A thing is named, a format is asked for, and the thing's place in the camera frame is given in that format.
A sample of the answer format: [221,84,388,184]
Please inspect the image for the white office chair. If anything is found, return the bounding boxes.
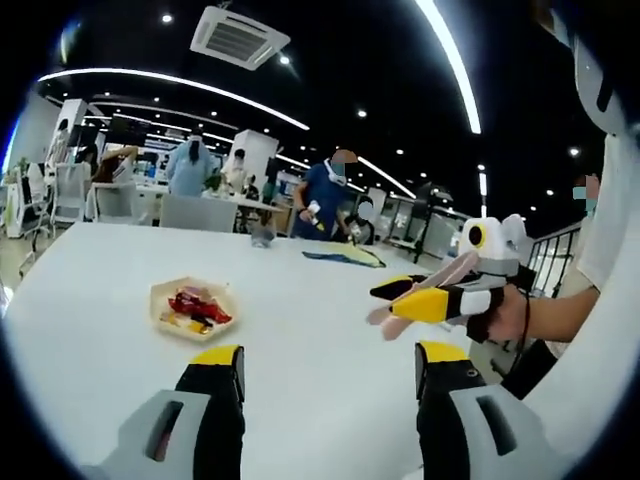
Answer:
[51,162,90,225]
[91,181,147,225]

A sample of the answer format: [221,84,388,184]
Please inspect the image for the person's right hand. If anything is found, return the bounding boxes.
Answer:
[467,291,535,346]

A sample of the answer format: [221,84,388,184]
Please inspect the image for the operator in white shirt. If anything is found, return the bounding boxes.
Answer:
[519,132,640,480]

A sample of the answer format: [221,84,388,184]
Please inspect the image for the curved ceiling light strip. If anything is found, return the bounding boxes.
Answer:
[37,67,311,132]
[414,0,483,136]
[357,155,418,200]

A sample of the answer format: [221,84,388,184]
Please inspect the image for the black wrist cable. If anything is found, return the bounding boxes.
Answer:
[513,289,532,362]

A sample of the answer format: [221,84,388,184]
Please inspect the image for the pile of snack food packets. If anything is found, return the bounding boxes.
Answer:
[159,283,235,334]

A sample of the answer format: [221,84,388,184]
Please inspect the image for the blue mat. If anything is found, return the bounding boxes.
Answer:
[301,248,388,270]

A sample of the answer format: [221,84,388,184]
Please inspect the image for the pink food tongs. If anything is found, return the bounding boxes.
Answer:
[366,249,482,343]

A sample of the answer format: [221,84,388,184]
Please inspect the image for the white neck worn device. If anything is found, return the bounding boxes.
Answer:
[569,22,632,137]

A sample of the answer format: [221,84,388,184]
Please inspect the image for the ceiling air conditioner unit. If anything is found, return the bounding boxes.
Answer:
[189,4,293,72]

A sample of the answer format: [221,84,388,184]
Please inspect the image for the person's black trousers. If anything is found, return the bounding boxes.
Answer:
[501,339,560,402]

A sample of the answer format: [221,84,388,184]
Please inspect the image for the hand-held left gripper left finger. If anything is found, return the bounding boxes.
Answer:
[79,343,247,480]

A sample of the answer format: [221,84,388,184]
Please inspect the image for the grey office chair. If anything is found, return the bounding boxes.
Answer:
[158,193,240,234]

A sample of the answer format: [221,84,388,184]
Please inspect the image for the small grey bag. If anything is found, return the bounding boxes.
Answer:
[248,224,277,250]

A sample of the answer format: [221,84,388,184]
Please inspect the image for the beige hexagonal food container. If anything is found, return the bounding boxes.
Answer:
[148,274,242,343]

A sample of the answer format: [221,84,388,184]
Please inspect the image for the yellow cloth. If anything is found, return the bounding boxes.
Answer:
[319,242,382,266]

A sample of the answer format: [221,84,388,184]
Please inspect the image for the group of round ceiling spotlights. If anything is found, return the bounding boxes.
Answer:
[159,14,581,211]

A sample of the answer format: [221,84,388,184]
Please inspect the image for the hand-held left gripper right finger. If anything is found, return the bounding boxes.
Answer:
[413,339,552,480]

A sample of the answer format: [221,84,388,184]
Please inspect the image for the black mesh office chair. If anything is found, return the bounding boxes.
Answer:
[16,163,55,239]

